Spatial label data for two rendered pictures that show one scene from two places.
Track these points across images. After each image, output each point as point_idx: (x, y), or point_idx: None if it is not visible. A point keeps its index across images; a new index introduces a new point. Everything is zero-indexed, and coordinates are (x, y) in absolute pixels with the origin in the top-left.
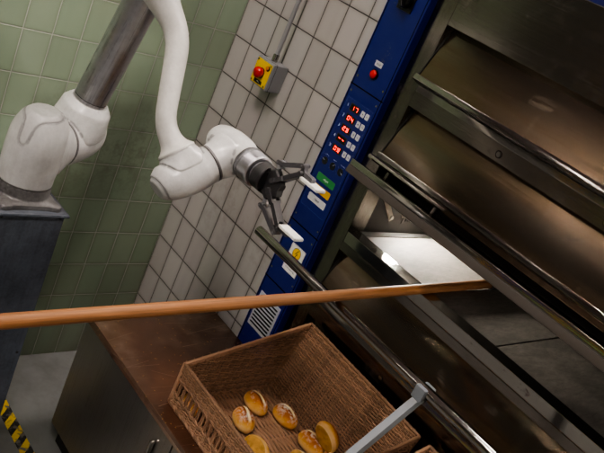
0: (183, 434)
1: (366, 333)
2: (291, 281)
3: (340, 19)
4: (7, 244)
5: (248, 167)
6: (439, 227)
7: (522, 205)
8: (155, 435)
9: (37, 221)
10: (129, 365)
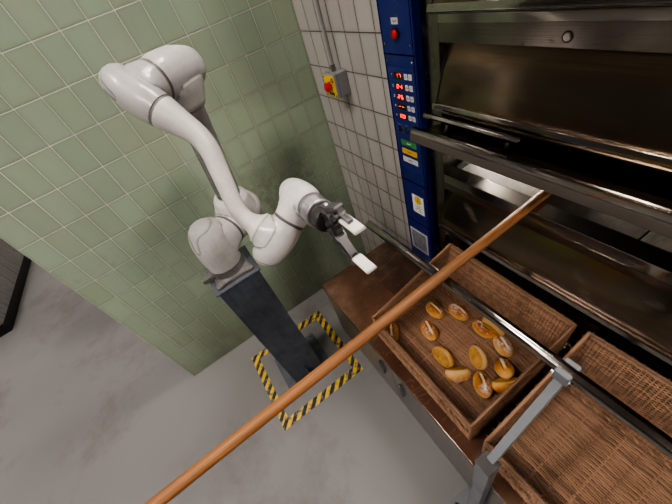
0: (393, 358)
1: (480, 309)
2: (424, 218)
3: (350, 0)
4: (239, 300)
5: (307, 218)
6: (519, 167)
7: (630, 84)
8: (379, 356)
9: (244, 282)
10: (350, 315)
